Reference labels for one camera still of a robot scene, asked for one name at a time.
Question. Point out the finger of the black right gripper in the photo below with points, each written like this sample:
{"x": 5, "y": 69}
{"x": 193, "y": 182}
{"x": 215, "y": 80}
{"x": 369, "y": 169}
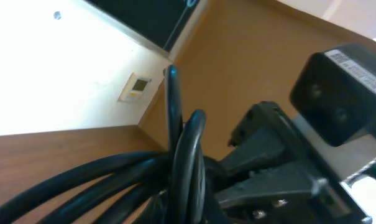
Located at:
{"x": 264, "y": 140}

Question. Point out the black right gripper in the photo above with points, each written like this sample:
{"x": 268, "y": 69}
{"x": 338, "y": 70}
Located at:
{"x": 288, "y": 193}

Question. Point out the white wall thermostat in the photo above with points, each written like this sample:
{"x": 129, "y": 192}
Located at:
{"x": 134, "y": 89}

